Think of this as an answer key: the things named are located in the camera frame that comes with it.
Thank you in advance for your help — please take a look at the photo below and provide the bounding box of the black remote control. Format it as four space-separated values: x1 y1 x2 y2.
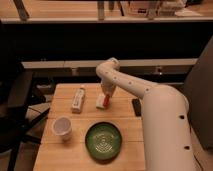
132 99 141 117

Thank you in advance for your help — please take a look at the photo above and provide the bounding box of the green plate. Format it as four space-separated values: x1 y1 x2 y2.
85 122 122 162

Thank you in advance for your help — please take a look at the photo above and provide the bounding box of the black office chair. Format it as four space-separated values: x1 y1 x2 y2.
0 20 49 171

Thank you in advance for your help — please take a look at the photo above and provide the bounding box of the grey chair back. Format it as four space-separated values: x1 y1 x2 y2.
183 36 213 151

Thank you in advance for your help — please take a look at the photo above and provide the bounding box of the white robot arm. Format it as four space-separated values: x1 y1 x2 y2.
96 58 196 171

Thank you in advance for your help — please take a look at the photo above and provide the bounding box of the wooden table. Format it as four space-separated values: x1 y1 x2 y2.
33 84 146 171

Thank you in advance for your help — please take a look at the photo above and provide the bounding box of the white paper cup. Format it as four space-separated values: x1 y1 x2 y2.
52 117 72 141

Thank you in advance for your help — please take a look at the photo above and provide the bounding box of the white sponge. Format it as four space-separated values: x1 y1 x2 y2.
96 94 108 109

